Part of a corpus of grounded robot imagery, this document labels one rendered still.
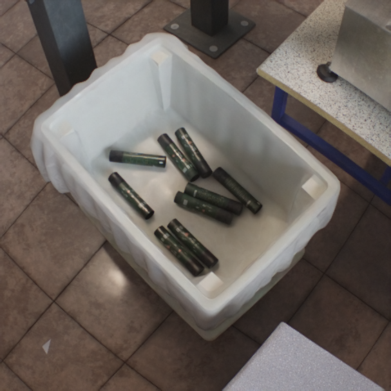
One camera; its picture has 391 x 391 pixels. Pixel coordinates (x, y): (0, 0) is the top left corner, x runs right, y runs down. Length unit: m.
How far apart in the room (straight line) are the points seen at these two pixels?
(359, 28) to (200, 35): 1.31
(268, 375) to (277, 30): 1.70
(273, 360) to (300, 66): 0.67
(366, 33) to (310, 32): 0.31
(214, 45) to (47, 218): 0.99
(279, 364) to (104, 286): 0.96
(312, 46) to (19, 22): 1.69
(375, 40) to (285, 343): 0.62
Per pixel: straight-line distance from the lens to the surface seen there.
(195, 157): 1.36
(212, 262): 1.25
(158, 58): 1.31
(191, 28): 2.27
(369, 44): 1.04
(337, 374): 0.96
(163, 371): 1.69
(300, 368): 0.95
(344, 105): 1.17
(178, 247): 1.27
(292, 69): 1.20
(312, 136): 1.48
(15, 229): 1.93
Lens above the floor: 1.68
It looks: 64 degrees down
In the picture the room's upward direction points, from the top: 4 degrees counter-clockwise
